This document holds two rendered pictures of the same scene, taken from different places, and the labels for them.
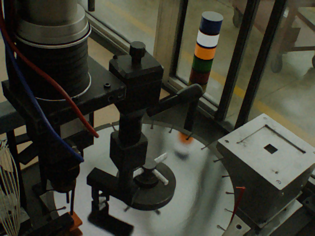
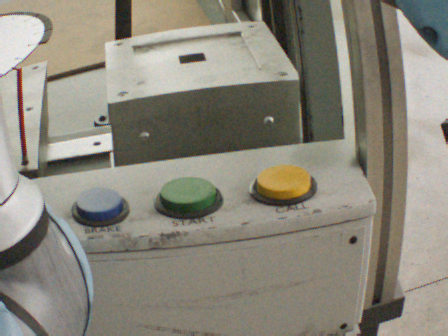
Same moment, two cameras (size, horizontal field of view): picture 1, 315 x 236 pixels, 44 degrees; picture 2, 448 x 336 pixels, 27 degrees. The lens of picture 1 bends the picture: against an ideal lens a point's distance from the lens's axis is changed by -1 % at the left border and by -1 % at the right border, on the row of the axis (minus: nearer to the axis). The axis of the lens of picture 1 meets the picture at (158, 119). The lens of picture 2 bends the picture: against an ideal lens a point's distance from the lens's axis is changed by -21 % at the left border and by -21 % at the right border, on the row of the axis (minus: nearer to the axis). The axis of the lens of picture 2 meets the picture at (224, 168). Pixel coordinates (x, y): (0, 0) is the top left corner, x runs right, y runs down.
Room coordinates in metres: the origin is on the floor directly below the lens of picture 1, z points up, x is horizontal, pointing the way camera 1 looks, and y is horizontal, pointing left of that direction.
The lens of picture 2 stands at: (-0.09, -0.92, 1.30)
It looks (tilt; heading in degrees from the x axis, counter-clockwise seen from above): 28 degrees down; 40
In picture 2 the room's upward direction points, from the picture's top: 4 degrees counter-clockwise
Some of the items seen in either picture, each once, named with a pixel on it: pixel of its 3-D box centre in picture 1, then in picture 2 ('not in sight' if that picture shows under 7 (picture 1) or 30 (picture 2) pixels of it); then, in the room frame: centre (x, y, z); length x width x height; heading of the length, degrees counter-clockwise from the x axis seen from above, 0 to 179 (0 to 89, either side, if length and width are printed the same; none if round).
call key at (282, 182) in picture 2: not in sight; (284, 188); (0.50, -0.49, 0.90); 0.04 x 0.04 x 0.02
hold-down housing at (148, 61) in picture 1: (131, 111); not in sight; (0.40, 0.04, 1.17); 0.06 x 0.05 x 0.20; 127
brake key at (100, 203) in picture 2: not in sight; (99, 210); (0.40, -0.40, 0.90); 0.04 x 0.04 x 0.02
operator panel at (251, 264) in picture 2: not in sight; (194, 273); (0.46, -0.43, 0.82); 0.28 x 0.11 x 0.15; 136
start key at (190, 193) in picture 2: not in sight; (188, 201); (0.45, -0.44, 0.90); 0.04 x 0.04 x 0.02
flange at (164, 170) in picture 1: (146, 178); not in sight; (0.47, 0.01, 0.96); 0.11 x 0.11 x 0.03
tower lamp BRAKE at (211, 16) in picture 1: (211, 22); not in sight; (0.76, -0.08, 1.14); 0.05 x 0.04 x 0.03; 46
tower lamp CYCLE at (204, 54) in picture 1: (205, 48); not in sight; (0.76, -0.08, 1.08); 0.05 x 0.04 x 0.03; 46
